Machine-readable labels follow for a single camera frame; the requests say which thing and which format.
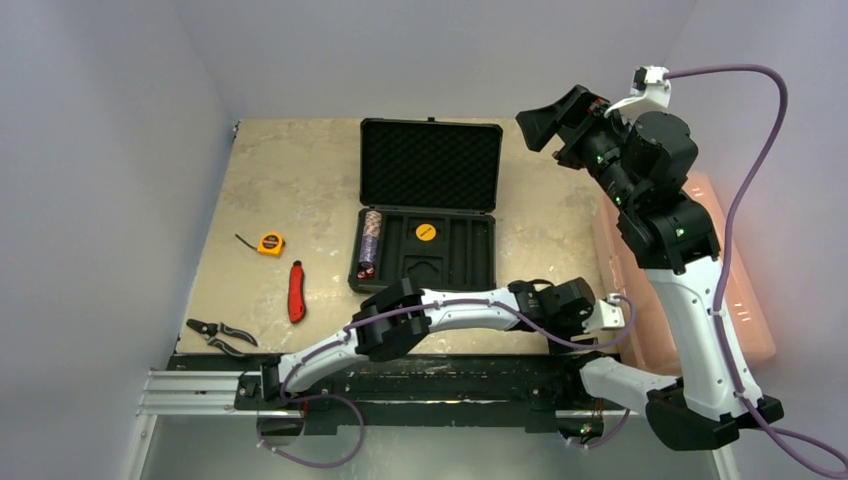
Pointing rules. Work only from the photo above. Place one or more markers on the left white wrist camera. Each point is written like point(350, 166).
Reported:
point(607, 315)

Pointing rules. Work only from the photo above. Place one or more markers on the yellow dealer button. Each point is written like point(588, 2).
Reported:
point(426, 232)

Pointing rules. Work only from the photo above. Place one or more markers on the red black folding knife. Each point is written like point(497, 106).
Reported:
point(296, 305)

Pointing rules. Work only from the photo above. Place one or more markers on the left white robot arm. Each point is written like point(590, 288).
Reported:
point(394, 321)

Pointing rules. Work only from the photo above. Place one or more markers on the pink translucent plastic bin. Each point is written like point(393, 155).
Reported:
point(650, 345)

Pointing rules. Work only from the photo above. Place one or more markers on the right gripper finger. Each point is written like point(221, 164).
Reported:
point(540, 126)
point(578, 104)

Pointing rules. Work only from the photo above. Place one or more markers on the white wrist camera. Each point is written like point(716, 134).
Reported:
point(607, 315)
point(650, 92)

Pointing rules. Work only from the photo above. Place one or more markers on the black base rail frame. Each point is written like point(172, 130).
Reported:
point(537, 393)

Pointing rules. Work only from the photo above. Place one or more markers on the yellow tape measure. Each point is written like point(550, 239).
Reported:
point(271, 244)

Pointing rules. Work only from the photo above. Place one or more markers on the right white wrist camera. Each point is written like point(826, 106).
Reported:
point(650, 92)

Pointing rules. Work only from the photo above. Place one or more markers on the purple poker chip stack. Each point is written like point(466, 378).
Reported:
point(368, 250)

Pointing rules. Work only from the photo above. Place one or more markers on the black poker set case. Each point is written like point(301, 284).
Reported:
point(429, 171)

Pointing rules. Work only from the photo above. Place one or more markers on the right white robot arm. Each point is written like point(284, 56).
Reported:
point(641, 162)

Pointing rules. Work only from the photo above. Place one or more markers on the black grey wire strippers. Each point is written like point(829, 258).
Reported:
point(213, 332)

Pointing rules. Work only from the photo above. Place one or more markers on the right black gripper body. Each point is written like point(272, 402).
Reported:
point(573, 129)

